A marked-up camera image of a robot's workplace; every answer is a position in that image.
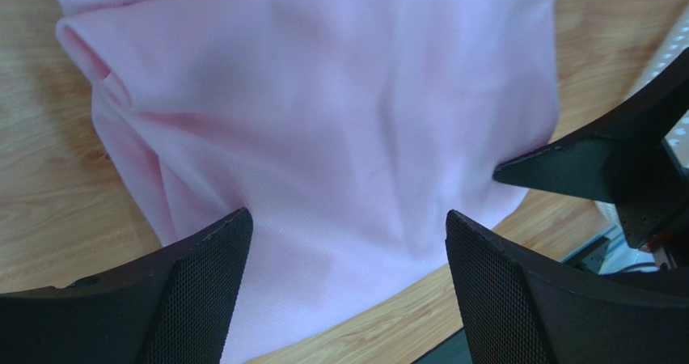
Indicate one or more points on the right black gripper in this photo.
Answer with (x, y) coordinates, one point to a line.
(622, 157)

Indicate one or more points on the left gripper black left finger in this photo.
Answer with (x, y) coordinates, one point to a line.
(173, 305)

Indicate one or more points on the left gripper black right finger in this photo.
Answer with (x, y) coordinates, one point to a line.
(518, 306)

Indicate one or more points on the pink t shirt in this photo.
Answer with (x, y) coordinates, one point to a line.
(348, 128)

